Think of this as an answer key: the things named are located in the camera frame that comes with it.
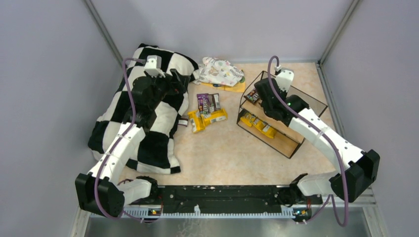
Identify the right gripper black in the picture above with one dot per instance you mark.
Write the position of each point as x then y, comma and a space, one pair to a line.
265, 92

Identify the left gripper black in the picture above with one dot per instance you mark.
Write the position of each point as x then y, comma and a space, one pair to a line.
175, 83

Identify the yellow M&M bag small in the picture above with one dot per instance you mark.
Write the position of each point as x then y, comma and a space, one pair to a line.
196, 121

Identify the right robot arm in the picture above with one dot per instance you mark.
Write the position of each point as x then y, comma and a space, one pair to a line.
355, 169

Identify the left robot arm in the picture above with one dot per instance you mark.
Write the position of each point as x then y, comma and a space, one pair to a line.
98, 190

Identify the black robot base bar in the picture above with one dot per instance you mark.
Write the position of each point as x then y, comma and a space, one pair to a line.
227, 199

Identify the purple M&M bag on shelf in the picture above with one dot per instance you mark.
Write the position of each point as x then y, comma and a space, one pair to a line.
252, 96

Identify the yellow M&M bags lower shelf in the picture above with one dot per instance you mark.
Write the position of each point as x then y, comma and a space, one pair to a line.
252, 121

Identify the purple M&M bag on table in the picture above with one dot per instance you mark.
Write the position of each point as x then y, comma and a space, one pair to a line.
203, 103

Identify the floral white cloth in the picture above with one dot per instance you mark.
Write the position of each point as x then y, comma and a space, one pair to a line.
218, 71

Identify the yellow cloth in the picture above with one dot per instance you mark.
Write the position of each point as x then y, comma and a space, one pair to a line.
240, 87

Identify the brown M&M bag on table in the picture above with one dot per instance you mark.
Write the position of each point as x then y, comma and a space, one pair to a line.
214, 103

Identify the yellow M&M bag on table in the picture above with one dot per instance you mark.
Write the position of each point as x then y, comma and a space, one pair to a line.
219, 115

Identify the black white checkered pillow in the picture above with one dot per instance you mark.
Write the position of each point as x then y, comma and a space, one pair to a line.
155, 154

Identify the black wire wooden shelf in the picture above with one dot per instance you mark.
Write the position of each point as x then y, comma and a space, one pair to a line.
286, 141

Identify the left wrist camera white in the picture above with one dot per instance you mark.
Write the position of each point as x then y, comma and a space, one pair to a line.
152, 66

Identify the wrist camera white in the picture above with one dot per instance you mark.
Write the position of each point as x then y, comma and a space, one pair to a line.
152, 66
283, 79

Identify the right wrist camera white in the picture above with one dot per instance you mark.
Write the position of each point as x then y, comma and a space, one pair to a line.
283, 79

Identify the white toothed rail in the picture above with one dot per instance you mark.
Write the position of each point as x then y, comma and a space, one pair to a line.
143, 212

